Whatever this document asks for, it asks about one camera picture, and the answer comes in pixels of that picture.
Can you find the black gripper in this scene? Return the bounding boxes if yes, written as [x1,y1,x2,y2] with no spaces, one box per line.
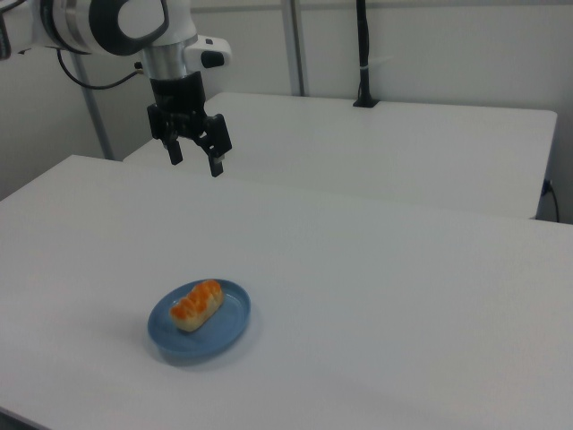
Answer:
[147,71,234,178]

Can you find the orange glazed bread roll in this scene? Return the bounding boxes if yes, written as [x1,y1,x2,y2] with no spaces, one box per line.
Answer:
[168,279,225,333]

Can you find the blue oval plate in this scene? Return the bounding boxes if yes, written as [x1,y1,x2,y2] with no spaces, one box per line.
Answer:
[147,278,252,360]

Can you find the white adjoining table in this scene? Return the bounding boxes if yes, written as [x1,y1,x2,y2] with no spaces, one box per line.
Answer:
[121,91,559,220]

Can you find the grey metal frame post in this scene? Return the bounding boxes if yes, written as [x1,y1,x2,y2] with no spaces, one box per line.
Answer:
[69,51,114,160]

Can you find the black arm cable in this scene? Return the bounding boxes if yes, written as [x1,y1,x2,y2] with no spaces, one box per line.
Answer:
[56,47,144,90]

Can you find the grey wall partition post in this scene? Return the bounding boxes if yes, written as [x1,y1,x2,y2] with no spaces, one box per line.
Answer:
[280,0,311,97]

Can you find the black camera stand pole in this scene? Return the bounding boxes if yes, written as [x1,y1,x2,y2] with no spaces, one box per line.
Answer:
[352,0,381,109]

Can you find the black power cable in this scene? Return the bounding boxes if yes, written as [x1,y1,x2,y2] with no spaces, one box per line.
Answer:
[542,178,561,224]

